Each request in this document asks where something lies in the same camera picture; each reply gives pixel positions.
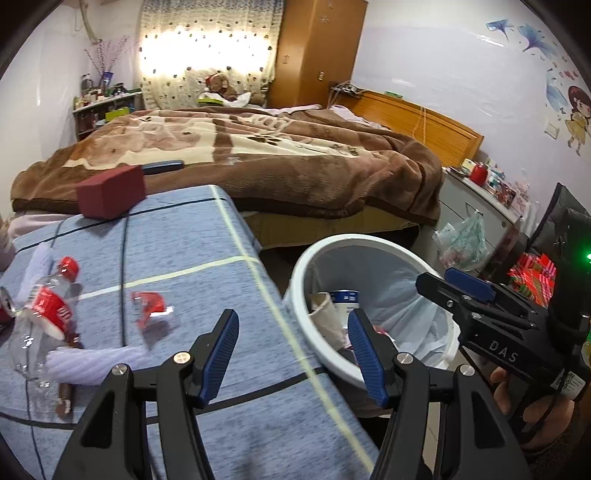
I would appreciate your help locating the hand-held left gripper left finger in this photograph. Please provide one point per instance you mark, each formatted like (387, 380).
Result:
(219, 364)

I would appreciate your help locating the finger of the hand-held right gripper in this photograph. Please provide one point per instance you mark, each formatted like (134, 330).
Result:
(468, 284)
(438, 293)

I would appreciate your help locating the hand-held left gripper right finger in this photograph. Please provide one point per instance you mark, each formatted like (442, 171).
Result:
(367, 364)

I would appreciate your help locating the white trash bin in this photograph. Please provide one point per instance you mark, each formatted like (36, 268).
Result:
(302, 332)

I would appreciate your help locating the red plastic wrapper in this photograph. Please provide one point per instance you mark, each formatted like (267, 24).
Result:
(150, 304)

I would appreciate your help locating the brown snack wrapper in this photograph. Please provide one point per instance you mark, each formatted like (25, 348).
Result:
(63, 397)

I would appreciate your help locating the clear plastic bottle red label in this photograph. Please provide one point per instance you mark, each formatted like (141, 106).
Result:
(46, 304)

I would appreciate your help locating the red soda can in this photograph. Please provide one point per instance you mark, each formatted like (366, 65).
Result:
(5, 307)

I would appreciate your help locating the person's right hand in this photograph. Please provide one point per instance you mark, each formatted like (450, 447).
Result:
(535, 424)

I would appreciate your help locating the translucent bin liner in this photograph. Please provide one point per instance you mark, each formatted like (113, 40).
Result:
(406, 304)

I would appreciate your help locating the hanging plastic bag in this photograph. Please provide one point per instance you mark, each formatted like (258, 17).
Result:
(461, 240)

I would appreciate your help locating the red patterned boxes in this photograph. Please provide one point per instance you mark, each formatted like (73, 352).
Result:
(531, 277)

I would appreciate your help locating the grey nightstand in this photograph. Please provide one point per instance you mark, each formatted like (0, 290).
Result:
(466, 198)

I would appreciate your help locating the black chair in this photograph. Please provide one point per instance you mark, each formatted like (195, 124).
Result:
(542, 221)

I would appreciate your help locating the colourful printed box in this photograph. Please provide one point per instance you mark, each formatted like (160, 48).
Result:
(507, 194)

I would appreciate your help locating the red jar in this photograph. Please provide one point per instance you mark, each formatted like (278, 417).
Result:
(479, 175)

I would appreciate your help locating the blue checked tablecloth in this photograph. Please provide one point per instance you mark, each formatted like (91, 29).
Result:
(184, 240)

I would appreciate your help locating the wooden bed headboard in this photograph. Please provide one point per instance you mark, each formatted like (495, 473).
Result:
(415, 124)

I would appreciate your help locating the brown printed blanket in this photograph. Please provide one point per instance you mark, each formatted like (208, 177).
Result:
(277, 170)

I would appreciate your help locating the dark red box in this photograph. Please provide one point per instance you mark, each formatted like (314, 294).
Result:
(111, 194)

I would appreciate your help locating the pink pillow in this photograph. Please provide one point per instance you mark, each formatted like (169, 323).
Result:
(341, 113)

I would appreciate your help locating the black remote control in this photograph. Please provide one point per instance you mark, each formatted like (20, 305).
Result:
(161, 167)

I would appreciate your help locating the power strip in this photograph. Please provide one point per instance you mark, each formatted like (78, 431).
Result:
(346, 87)

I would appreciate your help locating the green book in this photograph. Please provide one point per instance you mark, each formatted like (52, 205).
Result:
(210, 99)

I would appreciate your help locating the wooden wardrobe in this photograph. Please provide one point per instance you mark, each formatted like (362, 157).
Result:
(314, 50)

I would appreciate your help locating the brown teddy bear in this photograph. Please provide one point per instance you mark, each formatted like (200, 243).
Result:
(221, 85)

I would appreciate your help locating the purple decorative branches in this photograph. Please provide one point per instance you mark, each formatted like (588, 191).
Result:
(108, 60)

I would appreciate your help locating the dotted window curtain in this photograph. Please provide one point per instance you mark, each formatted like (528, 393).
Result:
(207, 23)

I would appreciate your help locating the white wall switch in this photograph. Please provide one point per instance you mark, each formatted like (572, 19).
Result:
(552, 130)

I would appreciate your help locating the cartoon girl wall sticker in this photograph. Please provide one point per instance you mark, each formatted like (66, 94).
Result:
(577, 110)

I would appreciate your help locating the cluttered wall shelf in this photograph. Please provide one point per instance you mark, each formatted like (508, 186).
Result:
(92, 115)

